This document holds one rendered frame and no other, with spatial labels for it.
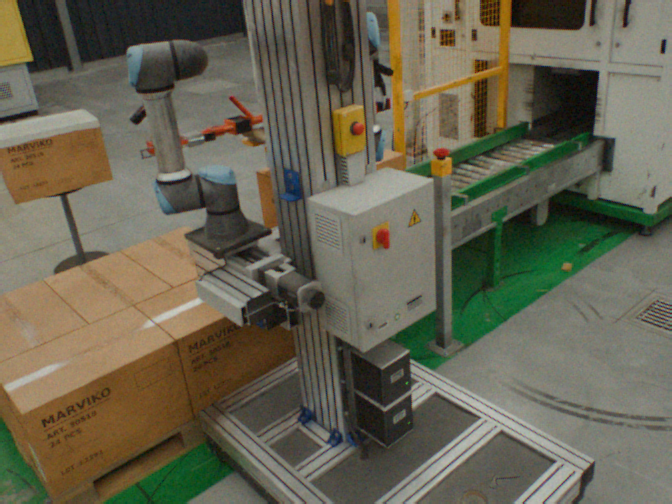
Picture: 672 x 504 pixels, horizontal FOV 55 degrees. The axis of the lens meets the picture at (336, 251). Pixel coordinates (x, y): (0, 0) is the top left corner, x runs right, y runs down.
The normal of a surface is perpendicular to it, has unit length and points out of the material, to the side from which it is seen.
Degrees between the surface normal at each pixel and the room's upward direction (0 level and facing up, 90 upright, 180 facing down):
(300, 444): 0
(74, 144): 90
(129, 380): 90
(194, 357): 90
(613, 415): 0
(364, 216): 90
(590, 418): 0
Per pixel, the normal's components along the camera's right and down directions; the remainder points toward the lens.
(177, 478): -0.09, -0.89
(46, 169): 0.54, 0.33
